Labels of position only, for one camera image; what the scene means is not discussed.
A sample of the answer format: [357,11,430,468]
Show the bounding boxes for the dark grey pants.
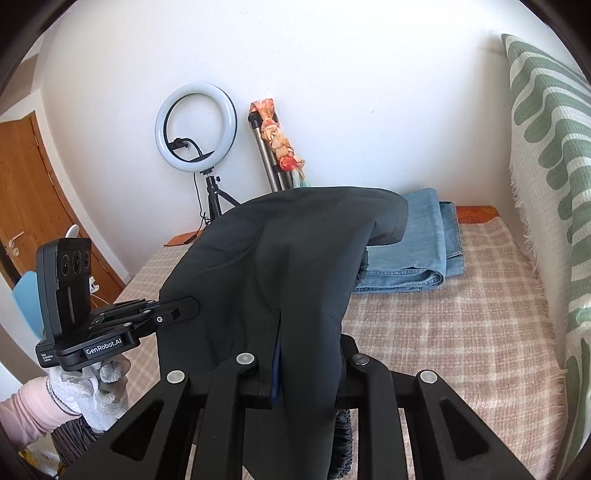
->
[157,187,408,479]

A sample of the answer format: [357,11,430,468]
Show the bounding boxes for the pink sleeved left forearm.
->
[1,376,81,451]

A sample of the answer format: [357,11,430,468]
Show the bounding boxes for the white gloved left hand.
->
[47,355,131,433]

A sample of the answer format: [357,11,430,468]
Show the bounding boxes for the blue plastic chair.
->
[12,271,44,340]

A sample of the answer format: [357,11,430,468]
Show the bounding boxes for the striped grey trouser leg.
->
[51,417,103,468]

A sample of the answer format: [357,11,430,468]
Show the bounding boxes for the white clip desk lamp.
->
[65,224,106,304]

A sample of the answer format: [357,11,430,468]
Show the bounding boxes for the pink checked bed blanket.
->
[112,216,567,480]

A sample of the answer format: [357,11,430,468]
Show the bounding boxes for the wooden door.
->
[0,111,129,301]

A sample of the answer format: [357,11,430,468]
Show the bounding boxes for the black mini tripod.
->
[204,169,239,222]

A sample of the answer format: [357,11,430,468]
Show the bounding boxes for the folded blue jeans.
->
[355,188,465,293]

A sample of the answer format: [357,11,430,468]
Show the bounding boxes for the folded silver tripod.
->
[248,111,294,192]

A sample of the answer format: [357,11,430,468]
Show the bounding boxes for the orange floral scarf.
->
[249,98,310,189]

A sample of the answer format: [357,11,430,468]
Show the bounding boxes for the orange bed sheet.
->
[163,204,501,248]

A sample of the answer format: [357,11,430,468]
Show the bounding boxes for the green white patterned pillow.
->
[502,34,590,475]

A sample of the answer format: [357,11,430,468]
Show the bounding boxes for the black ring light cable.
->
[197,172,213,232]

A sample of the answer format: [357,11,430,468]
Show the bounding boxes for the white ring light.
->
[150,79,239,175]

